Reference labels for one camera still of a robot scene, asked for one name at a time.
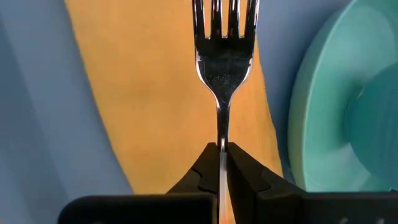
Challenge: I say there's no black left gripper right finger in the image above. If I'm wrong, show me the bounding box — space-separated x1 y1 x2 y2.
226 142 398 224

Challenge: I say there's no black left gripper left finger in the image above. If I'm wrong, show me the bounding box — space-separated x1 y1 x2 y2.
57 142 221 224

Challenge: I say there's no teal bowl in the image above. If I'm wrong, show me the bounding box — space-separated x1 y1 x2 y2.
287 0 398 193

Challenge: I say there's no yellow cloth napkin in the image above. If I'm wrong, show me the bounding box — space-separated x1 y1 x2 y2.
64 0 284 195

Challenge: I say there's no blue plastic bowl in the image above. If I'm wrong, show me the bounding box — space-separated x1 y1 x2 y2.
344 62 398 187

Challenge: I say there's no metal fork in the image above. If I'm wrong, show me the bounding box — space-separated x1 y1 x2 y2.
192 0 261 224

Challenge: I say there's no light blue plastic tray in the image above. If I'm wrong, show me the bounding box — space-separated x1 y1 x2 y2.
0 0 354 224

